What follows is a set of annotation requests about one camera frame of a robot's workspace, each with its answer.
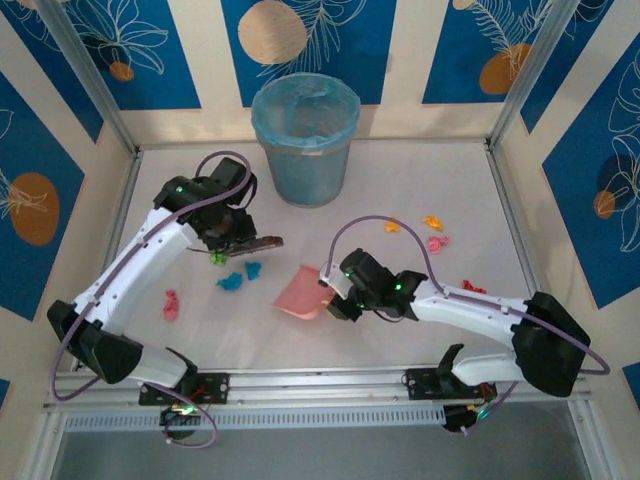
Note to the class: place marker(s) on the dark brown hand brush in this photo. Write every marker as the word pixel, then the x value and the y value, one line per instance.
pixel 265 243

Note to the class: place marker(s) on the pink plastic dustpan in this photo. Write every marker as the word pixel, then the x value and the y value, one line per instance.
pixel 300 295

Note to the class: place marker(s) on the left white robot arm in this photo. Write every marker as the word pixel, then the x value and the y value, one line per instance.
pixel 135 270

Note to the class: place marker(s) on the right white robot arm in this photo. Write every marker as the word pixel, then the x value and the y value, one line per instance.
pixel 470 307

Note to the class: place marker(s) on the green crumpled paper scrap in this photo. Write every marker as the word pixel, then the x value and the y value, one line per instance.
pixel 217 259

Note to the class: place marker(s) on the orange crumpled paper scrap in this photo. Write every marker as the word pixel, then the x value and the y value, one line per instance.
pixel 392 226
pixel 433 223

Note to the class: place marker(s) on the pink crumpled paper scrap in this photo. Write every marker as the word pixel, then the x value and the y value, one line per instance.
pixel 438 244
pixel 171 305

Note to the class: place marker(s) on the blue crumpled paper scrap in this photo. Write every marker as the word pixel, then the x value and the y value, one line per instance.
pixel 231 283
pixel 253 270

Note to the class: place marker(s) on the red crumpled paper scrap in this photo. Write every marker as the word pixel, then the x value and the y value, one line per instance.
pixel 472 286

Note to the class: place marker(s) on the grey mesh wastebasket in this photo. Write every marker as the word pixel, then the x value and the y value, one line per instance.
pixel 305 175

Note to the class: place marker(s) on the blue plastic bin liner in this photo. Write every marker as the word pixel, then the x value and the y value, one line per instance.
pixel 305 100

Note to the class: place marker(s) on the aluminium table edge rail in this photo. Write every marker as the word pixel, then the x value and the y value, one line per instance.
pixel 515 225
pixel 120 210

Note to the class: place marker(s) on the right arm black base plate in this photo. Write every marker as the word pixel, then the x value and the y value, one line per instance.
pixel 422 385

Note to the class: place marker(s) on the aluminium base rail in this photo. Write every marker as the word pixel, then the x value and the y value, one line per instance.
pixel 320 387

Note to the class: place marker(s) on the aluminium frame post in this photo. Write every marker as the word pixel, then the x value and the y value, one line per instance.
pixel 535 75
pixel 85 75

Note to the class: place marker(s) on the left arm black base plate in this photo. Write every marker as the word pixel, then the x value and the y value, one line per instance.
pixel 215 387

